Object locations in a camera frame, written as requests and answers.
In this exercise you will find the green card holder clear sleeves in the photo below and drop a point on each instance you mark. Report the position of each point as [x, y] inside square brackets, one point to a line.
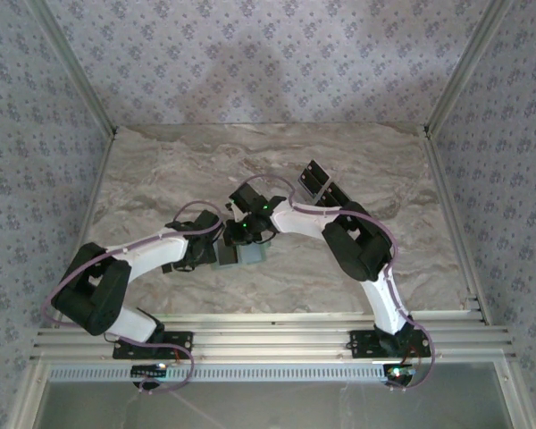
[252, 257]

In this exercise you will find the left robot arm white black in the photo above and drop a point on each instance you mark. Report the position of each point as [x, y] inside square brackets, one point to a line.
[161, 257]

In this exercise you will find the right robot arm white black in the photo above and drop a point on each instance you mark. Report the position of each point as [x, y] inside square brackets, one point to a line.
[304, 223]

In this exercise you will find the small circuit board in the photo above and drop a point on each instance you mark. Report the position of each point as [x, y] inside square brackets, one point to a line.
[399, 373]
[149, 370]

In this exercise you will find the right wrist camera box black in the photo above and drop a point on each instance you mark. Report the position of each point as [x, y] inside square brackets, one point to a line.
[245, 199]

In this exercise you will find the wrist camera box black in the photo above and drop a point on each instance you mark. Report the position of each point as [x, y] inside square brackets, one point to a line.
[206, 221]
[245, 199]

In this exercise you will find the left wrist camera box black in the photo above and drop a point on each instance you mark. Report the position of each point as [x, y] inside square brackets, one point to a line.
[206, 221]

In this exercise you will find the aluminium table edge rail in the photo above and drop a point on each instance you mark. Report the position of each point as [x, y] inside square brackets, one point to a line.
[272, 319]

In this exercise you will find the wide aluminium base rail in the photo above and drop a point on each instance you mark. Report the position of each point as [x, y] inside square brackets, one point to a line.
[272, 346]

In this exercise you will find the aluminium table side rail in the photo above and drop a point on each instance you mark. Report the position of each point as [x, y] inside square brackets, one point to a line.
[94, 196]
[458, 223]

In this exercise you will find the aluminium frame corner post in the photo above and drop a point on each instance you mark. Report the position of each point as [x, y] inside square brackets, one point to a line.
[77, 67]
[465, 67]

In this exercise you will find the aluminium lower frame post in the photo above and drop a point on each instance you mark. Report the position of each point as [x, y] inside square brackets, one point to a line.
[28, 397]
[513, 397]

